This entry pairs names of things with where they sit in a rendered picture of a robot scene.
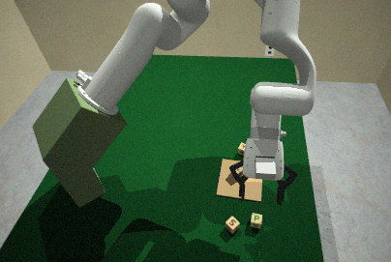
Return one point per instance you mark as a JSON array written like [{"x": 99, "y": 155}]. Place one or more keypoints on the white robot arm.
[{"x": 152, "y": 24}]

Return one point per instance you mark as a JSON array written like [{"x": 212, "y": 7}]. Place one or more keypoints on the beige flat mat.
[{"x": 229, "y": 187}]

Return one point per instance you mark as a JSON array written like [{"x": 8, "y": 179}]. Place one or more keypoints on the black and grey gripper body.
[{"x": 263, "y": 148}]

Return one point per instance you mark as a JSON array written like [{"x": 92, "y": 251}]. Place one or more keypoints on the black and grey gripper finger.
[
  {"x": 241, "y": 180},
  {"x": 284, "y": 184}
]

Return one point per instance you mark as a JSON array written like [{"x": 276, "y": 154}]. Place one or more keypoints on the beige letter block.
[
  {"x": 256, "y": 220},
  {"x": 239, "y": 171},
  {"x": 232, "y": 224},
  {"x": 241, "y": 149}
]

